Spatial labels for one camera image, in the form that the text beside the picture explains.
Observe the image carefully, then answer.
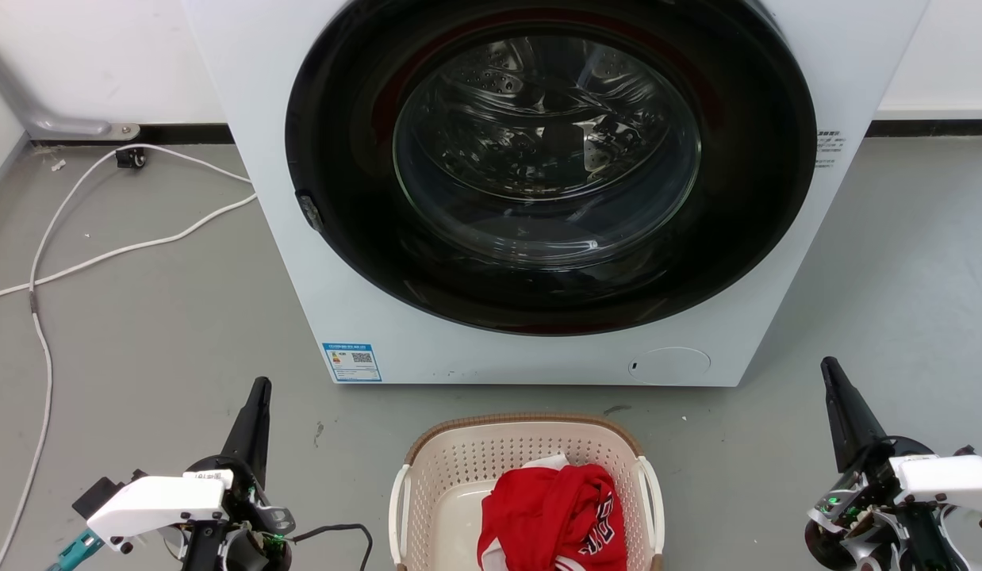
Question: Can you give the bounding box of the black round washer door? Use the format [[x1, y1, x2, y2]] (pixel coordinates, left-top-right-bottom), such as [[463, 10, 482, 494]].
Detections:
[[285, 0, 819, 337]]

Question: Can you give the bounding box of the thin black left gripper cable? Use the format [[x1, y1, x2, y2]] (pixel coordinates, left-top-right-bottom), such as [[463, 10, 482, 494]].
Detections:
[[289, 523, 374, 571]]

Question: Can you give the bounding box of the grey door handle latch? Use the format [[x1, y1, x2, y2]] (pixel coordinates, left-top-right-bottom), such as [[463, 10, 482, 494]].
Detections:
[[296, 190, 326, 233]]

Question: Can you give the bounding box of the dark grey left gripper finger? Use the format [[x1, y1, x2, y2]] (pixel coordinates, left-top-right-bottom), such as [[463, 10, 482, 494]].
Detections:
[[221, 377, 273, 487]]

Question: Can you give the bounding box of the round white filter cover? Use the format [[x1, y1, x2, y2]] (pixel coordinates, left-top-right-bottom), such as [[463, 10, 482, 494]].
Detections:
[[627, 347, 712, 387]]

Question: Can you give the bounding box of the beige perforated laundry basket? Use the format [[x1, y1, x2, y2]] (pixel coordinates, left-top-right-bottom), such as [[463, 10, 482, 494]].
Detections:
[[388, 412, 666, 571]]

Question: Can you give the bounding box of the red jersey garment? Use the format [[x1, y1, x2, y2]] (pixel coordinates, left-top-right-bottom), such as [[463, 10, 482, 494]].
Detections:
[[477, 462, 628, 571]]

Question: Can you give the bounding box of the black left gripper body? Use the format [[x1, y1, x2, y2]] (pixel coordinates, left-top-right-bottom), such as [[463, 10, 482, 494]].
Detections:
[[182, 455, 296, 571]]

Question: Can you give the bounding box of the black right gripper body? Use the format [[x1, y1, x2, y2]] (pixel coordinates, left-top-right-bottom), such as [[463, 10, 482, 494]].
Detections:
[[804, 436, 936, 571]]

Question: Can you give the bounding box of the white front-loading washing machine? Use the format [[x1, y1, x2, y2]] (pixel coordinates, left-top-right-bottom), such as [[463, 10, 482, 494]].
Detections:
[[182, 0, 932, 388]]

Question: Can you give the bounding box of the blue energy label sticker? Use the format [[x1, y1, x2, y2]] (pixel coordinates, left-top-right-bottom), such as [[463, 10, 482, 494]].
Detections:
[[322, 343, 382, 383]]

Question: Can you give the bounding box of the grey wall pipe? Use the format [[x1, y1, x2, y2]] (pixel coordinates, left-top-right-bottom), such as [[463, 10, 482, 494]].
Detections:
[[0, 36, 141, 143]]

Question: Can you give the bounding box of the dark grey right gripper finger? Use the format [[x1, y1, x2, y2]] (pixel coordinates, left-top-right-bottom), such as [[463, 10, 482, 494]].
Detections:
[[820, 356, 889, 475]]

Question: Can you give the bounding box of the long white power cable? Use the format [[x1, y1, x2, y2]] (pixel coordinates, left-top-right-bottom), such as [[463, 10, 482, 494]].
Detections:
[[0, 143, 254, 571]]

